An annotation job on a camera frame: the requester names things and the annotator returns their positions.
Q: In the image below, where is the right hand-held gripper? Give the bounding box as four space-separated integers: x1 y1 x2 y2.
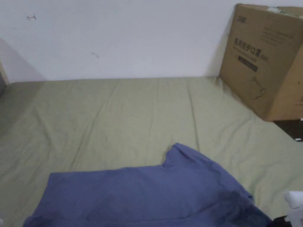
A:
273 190 303 227

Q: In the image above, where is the bed with pale green sheet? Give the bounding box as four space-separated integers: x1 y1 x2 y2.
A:
0 76 303 227

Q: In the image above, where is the brown cardboard carton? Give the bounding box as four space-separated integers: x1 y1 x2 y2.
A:
220 3 303 122

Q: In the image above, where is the blue shirt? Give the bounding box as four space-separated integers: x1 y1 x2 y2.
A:
23 142 273 227

